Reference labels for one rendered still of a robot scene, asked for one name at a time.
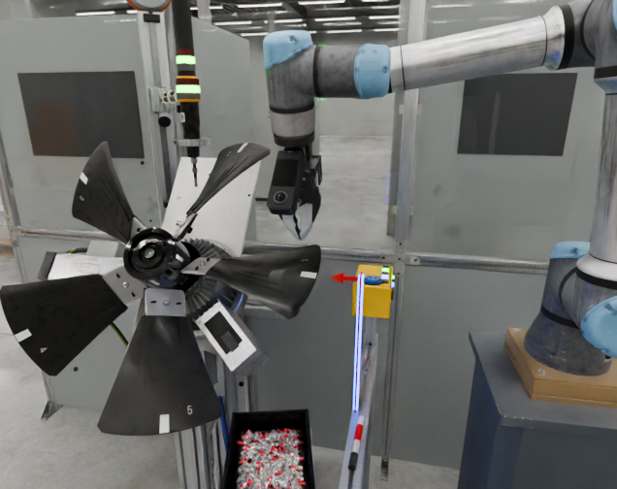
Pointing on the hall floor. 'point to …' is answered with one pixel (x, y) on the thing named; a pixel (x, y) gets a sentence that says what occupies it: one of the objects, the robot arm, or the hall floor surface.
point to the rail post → (370, 443)
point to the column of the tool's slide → (153, 112)
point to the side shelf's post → (251, 374)
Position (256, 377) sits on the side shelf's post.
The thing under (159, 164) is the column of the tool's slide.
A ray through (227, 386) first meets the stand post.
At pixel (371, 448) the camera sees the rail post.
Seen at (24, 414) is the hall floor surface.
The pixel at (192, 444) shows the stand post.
